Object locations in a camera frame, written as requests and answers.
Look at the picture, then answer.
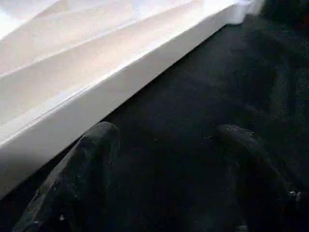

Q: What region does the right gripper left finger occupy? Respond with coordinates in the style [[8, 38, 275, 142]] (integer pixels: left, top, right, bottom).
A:
[[11, 121, 121, 232]]

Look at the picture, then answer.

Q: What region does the black work mat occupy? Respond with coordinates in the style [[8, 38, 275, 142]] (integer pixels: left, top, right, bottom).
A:
[[0, 0, 309, 232]]

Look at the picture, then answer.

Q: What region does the white plastic table top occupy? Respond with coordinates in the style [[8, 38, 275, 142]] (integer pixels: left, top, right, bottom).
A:
[[0, 0, 257, 201]]

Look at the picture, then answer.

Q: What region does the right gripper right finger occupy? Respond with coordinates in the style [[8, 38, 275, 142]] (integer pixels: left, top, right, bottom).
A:
[[216, 123, 309, 232]]

